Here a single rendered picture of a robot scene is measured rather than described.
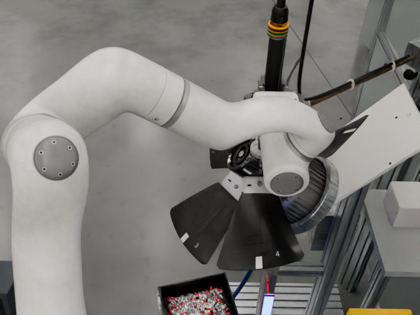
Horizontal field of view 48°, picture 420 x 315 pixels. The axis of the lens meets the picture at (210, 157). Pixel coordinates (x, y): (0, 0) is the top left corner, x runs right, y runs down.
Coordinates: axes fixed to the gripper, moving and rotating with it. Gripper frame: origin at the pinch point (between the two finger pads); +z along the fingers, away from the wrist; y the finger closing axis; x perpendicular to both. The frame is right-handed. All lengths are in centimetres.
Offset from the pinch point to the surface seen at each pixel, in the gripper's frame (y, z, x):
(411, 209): 54, 11, -57
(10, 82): -174, 220, -154
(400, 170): 59, 36, -64
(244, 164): -4.4, 3.8, -29.9
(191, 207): -20, 6, -52
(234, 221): -7.6, -11.5, -36.7
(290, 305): 26, 23, -145
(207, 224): -15, 0, -53
